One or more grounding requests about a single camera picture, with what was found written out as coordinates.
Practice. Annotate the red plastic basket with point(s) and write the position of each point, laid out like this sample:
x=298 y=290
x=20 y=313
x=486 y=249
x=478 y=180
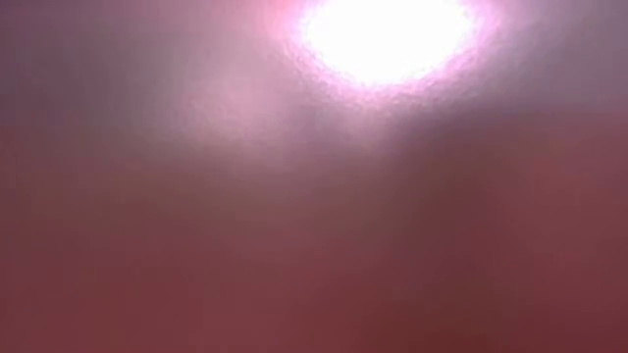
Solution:
x=147 y=245

